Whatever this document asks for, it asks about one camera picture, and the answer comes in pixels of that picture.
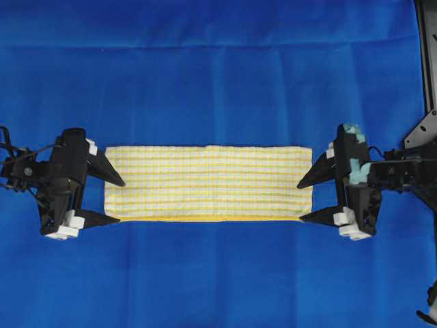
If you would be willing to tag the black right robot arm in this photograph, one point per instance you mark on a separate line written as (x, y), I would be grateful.
(412, 169)

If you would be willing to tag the black table frame rail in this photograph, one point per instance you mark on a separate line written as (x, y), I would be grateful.
(426, 16)

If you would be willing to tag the black cable clamp corner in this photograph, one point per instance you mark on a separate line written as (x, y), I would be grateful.
(430, 316)

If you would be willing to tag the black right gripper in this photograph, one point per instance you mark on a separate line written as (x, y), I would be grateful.
(346, 160)

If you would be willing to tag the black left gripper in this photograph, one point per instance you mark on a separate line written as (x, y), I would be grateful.
(73, 159)

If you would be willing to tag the yellow checked towel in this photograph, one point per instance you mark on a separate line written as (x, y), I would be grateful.
(208, 183)

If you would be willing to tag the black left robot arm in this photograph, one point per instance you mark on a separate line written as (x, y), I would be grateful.
(22, 171)

